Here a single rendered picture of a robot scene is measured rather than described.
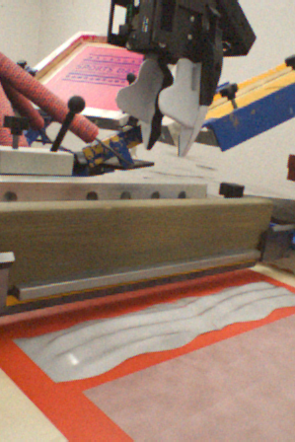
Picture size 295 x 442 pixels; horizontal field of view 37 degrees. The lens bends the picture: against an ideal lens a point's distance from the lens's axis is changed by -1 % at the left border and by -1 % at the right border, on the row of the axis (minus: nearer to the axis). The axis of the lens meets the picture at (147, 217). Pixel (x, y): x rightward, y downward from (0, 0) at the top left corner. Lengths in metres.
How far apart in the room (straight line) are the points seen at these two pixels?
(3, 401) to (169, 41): 0.32
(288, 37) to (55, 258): 2.54
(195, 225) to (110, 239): 0.12
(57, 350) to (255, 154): 2.54
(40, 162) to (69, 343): 0.38
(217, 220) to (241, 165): 2.35
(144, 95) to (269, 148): 2.31
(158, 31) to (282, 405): 0.32
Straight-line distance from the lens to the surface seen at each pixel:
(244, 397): 0.36
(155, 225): 0.47
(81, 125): 1.11
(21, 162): 0.69
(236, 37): 0.51
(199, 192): 0.87
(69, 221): 0.40
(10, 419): 0.31
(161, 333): 0.41
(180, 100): 0.44
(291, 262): 0.69
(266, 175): 2.78
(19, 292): 0.38
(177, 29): 0.44
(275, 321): 0.50
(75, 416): 0.31
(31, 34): 5.05
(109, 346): 0.38
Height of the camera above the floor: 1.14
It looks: 12 degrees down
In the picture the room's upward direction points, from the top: 8 degrees clockwise
